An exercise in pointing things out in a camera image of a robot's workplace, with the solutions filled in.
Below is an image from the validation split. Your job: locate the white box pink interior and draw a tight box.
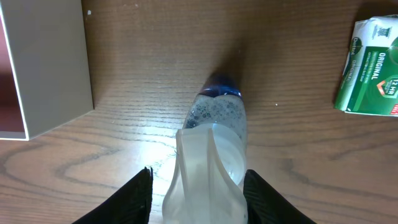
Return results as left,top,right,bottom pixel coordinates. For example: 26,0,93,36
1,0,94,141

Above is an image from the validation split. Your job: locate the clear spray bottle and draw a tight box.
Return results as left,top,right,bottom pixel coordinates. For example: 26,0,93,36
162,73,248,224

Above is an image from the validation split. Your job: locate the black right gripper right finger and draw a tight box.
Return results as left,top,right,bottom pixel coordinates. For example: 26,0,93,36
243,169,315,224

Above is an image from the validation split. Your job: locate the green soap bar pack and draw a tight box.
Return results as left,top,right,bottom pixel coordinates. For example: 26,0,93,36
335,15,397,117

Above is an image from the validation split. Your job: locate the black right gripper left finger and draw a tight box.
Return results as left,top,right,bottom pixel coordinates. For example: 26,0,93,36
73,168,154,224

